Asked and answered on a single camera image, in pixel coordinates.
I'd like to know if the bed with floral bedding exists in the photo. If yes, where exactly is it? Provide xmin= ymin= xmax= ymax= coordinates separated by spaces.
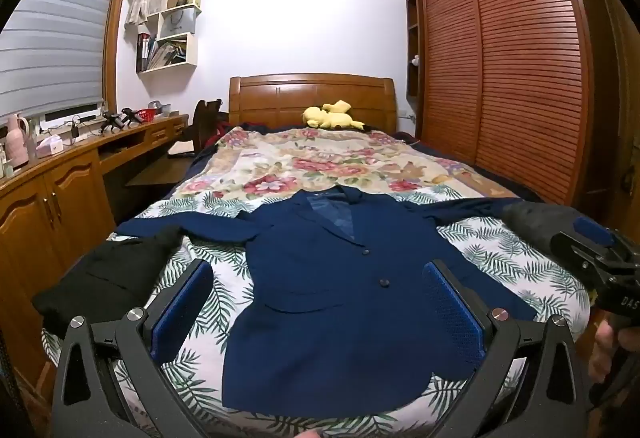
xmin=172 ymin=125 xmax=526 ymax=201

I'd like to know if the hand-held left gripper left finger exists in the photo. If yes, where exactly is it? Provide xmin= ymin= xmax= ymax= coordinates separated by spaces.
xmin=51 ymin=259 xmax=215 ymax=438

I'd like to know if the wooden desk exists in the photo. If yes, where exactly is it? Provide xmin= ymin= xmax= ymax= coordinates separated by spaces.
xmin=0 ymin=113 xmax=192 ymax=389

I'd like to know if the white paper bag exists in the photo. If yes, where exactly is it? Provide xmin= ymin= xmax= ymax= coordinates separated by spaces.
xmin=159 ymin=7 xmax=199 ymax=40

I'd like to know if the person's right hand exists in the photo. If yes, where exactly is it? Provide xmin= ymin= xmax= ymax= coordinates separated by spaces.
xmin=587 ymin=319 xmax=620 ymax=384

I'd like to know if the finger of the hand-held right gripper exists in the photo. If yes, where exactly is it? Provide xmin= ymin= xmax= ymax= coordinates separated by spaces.
xmin=574 ymin=215 xmax=621 ymax=250
xmin=550 ymin=231 xmax=608 ymax=270

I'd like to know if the white tissue box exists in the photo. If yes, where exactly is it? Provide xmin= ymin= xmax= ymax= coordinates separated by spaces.
xmin=36 ymin=137 xmax=65 ymax=158

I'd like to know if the dark wooden chair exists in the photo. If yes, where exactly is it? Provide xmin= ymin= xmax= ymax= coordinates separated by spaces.
xmin=169 ymin=98 xmax=224 ymax=160

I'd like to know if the wooden louvred wardrobe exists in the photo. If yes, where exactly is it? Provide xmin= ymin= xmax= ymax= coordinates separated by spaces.
xmin=404 ymin=0 xmax=623 ymax=219

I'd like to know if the wooden bed headboard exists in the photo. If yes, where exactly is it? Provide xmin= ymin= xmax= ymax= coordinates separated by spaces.
xmin=229 ymin=73 xmax=398 ymax=135

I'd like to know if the yellow plush toy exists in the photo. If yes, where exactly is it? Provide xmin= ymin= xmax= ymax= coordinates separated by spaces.
xmin=301 ymin=101 xmax=367 ymax=132

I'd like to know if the pink vase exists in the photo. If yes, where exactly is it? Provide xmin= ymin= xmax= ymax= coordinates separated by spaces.
xmin=6 ymin=114 xmax=31 ymax=169

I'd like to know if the black garment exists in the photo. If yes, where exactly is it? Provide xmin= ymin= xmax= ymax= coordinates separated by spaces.
xmin=31 ymin=225 xmax=185 ymax=338

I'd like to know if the dark grey garment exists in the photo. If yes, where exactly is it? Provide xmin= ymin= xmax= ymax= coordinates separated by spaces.
xmin=501 ymin=201 xmax=586 ymax=253

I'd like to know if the grey window blind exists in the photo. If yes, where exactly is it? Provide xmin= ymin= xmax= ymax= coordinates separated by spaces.
xmin=0 ymin=0 xmax=127 ymax=120

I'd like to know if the white wall shelf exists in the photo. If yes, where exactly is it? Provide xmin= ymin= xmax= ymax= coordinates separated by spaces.
xmin=136 ymin=0 xmax=203 ymax=74

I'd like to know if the red dark cloth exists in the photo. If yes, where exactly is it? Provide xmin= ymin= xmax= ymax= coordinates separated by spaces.
xmin=200 ymin=121 xmax=233 ymax=150

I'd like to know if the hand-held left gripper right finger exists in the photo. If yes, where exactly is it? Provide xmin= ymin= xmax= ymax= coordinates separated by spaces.
xmin=422 ymin=259 xmax=590 ymax=438

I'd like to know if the navy blue blazer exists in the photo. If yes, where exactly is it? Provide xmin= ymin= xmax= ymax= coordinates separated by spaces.
xmin=116 ymin=185 xmax=541 ymax=411

